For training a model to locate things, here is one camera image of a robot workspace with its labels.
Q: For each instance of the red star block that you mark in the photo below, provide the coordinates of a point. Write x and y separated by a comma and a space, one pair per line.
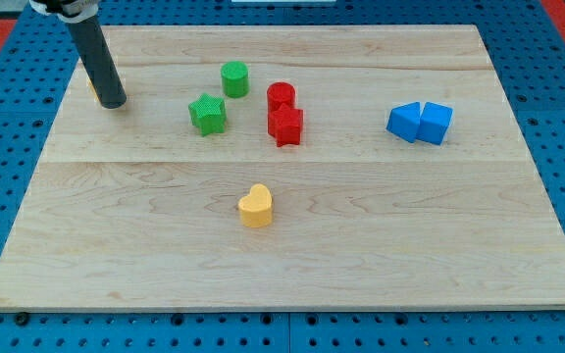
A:
285, 125

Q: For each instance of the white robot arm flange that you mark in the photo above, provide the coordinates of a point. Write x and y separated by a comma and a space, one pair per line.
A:
68, 11

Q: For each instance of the green star block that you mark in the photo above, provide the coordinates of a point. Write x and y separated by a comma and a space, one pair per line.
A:
208, 114

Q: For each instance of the light wooden board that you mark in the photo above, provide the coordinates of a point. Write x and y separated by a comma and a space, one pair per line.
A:
133, 210

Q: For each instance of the red cylinder block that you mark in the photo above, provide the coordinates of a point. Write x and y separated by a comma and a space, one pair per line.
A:
280, 93

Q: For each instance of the blue triangular prism block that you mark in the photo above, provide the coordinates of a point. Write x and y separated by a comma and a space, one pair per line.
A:
404, 121

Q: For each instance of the blue cube block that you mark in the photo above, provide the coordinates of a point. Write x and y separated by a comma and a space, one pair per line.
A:
435, 120

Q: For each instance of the green cylinder block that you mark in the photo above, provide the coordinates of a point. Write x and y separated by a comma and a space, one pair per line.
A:
235, 79

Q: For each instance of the yellow heart block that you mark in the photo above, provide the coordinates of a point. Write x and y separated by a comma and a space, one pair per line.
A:
256, 207

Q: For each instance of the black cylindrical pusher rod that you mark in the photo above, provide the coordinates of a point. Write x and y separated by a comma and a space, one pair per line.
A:
99, 65

